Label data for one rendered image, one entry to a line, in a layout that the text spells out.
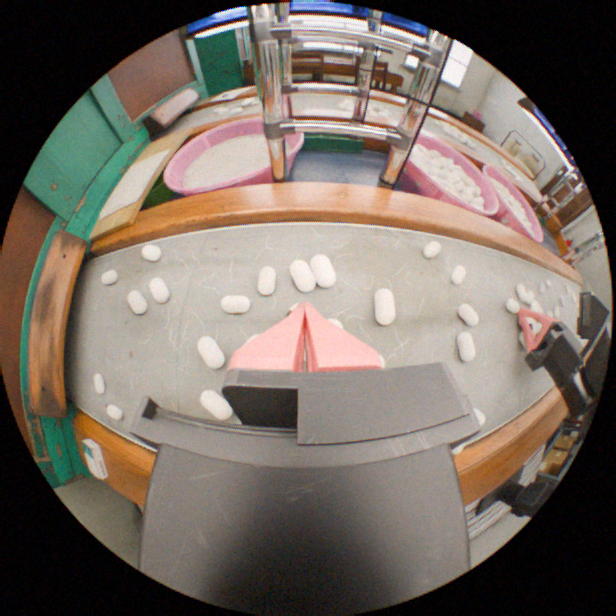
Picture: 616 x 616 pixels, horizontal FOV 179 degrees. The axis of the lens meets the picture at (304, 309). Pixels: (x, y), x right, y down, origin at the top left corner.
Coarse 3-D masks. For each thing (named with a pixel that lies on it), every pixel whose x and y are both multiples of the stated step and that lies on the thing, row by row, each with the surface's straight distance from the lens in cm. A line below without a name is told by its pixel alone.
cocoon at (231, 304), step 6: (222, 300) 21; (228, 300) 20; (234, 300) 20; (240, 300) 20; (246, 300) 20; (222, 306) 21; (228, 306) 20; (234, 306) 20; (240, 306) 20; (246, 306) 20; (228, 312) 21; (234, 312) 21; (240, 312) 20
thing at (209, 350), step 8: (208, 336) 21; (200, 344) 20; (208, 344) 20; (216, 344) 21; (200, 352) 21; (208, 352) 20; (216, 352) 20; (208, 360) 20; (216, 360) 20; (216, 368) 21
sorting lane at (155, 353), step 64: (128, 256) 38; (192, 256) 27; (256, 256) 23; (384, 256) 25; (448, 256) 31; (512, 256) 49; (128, 320) 32; (192, 320) 24; (256, 320) 21; (448, 320) 27; (512, 320) 40; (576, 320) 102; (128, 384) 31; (192, 384) 24; (512, 384) 39
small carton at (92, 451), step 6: (84, 444) 41; (90, 444) 40; (96, 444) 40; (84, 450) 42; (90, 450) 39; (96, 450) 39; (90, 456) 40; (96, 456) 40; (90, 462) 42; (96, 462) 40; (102, 462) 41; (90, 468) 43; (96, 468) 41; (102, 468) 41; (96, 474) 42; (102, 474) 41
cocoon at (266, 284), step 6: (264, 270) 20; (270, 270) 20; (264, 276) 20; (270, 276) 20; (258, 282) 20; (264, 282) 20; (270, 282) 20; (258, 288) 20; (264, 288) 20; (270, 288) 20; (264, 294) 20
